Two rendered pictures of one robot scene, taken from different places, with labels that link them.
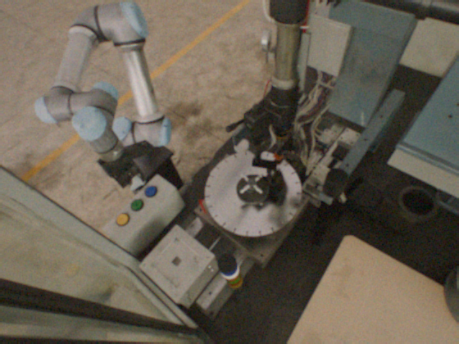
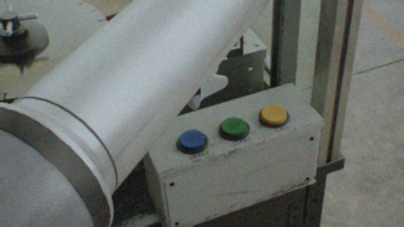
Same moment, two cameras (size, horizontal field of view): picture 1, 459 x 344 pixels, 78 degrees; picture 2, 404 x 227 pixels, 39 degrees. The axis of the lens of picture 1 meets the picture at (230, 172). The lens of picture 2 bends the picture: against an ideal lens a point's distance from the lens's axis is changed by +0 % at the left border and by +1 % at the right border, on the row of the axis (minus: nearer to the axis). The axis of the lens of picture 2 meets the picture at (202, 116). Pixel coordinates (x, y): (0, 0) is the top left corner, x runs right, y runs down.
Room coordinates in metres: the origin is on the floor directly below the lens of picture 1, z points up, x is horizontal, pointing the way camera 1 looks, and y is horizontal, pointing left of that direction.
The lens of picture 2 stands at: (1.14, 0.56, 1.51)
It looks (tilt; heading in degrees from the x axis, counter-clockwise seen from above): 41 degrees down; 202
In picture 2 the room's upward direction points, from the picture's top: 4 degrees counter-clockwise
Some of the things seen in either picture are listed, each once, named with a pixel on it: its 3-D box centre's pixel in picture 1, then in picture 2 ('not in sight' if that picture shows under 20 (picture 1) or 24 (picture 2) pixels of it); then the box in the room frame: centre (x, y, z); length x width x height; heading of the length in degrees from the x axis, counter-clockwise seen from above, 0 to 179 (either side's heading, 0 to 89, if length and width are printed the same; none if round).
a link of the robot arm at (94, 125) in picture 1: (95, 129); not in sight; (0.55, 0.33, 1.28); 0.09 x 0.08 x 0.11; 173
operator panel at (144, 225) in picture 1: (147, 215); (231, 157); (0.50, 0.35, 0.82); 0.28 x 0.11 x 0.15; 131
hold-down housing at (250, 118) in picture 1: (256, 130); not in sight; (0.52, -0.10, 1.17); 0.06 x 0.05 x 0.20; 122
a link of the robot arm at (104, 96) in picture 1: (97, 104); not in sight; (0.65, 0.33, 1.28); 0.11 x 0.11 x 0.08; 83
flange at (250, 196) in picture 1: (252, 187); (14, 35); (0.46, -0.06, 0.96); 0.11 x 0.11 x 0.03
